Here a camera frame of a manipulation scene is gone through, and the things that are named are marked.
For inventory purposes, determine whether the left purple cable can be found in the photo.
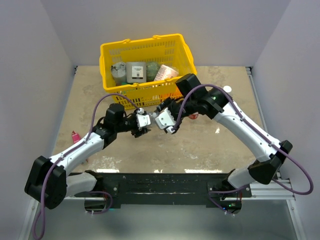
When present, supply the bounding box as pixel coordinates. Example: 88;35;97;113
32;93;145;240

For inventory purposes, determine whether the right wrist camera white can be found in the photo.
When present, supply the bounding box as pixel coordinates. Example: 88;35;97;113
154;108;176;134

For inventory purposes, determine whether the green round vegetable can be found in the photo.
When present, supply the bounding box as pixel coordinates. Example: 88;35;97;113
146;61;161;82

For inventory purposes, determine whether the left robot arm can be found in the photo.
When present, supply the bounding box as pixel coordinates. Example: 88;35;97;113
24;103;152;210

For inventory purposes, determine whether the purple cable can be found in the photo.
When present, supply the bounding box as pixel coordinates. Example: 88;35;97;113
172;83;315;216
32;93;145;240

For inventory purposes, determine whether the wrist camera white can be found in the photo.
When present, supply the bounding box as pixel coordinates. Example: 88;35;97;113
135;107;152;129
154;108;176;134

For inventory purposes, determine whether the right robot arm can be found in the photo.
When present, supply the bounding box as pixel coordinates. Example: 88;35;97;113
153;73;293;197

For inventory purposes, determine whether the grey crumpled can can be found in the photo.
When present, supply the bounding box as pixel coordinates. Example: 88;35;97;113
110;61;127;86

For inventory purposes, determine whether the orange item in basket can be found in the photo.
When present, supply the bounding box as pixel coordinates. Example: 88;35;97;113
159;85;182;101

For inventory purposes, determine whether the pink snack packet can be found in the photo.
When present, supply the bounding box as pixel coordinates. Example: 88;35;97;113
71;131;82;144

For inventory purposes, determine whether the red label water bottle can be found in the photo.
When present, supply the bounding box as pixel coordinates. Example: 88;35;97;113
188;112;199;120

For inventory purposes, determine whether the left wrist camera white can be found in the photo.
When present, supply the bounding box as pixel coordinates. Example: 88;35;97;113
135;107;152;129

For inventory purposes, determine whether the white bottle cap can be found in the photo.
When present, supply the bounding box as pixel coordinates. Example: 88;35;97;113
223;85;232;93

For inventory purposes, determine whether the grey box with label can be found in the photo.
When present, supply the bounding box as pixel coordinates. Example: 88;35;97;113
126;61;147;84

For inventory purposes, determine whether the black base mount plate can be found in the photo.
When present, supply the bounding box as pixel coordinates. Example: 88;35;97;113
74;171;252;209

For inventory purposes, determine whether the pink printed package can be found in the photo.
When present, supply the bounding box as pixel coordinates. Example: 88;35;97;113
154;64;179;81

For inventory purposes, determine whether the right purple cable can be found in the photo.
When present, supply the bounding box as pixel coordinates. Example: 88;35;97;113
172;83;315;216

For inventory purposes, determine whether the aluminium frame rail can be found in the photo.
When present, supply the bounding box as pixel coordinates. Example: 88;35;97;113
18;66;306;240

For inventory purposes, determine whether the yellow plastic basket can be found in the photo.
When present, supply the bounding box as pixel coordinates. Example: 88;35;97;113
99;33;197;110

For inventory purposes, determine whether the blue label water bottle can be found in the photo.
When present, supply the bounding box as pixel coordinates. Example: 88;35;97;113
149;112;159;124

